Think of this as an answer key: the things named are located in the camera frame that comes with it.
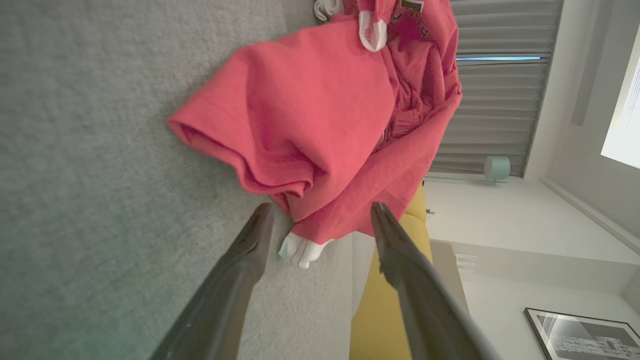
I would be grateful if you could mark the red shorts with white trim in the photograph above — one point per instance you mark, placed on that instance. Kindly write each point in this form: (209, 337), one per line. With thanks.
(300, 100)

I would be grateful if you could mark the yellow sofa backrest cushion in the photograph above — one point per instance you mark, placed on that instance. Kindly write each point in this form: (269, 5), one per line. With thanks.
(380, 320)

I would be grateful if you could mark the black framed picture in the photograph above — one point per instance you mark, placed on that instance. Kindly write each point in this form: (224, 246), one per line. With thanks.
(585, 337)

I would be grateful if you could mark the grey pleated curtain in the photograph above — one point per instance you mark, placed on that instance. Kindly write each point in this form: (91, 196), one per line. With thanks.
(500, 110)

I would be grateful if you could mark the mint green round lamp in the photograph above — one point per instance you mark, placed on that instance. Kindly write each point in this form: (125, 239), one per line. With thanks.
(497, 168)

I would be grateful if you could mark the bright window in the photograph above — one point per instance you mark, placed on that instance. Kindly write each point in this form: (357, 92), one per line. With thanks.
(625, 125)

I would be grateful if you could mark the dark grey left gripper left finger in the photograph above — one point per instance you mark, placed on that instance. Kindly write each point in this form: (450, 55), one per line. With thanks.
(225, 300)

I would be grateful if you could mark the red jersey with printed letters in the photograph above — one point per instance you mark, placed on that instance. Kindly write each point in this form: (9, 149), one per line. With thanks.
(425, 60)

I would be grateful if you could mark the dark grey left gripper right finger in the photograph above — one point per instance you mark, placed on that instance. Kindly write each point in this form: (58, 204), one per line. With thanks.
(425, 310)

